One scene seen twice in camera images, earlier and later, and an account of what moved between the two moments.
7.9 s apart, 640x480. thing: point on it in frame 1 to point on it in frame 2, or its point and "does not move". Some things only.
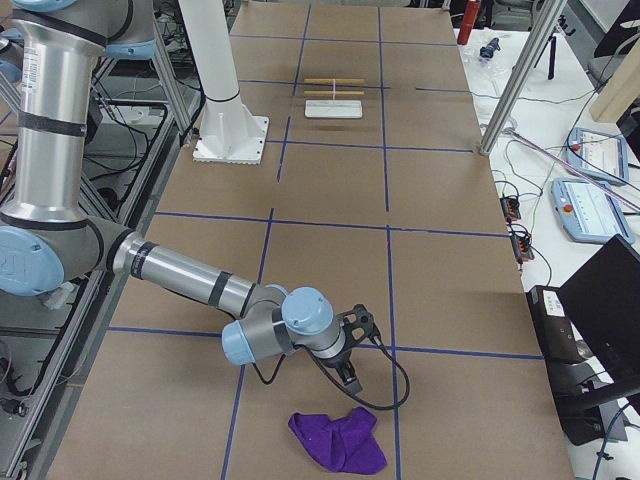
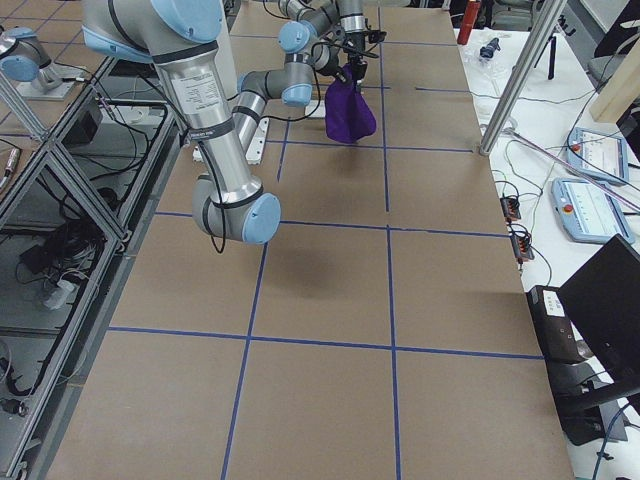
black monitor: [602, 299] does not move
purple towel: [344, 444] to [348, 117]
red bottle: [470, 17] does not move
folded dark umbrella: [487, 51] does not move
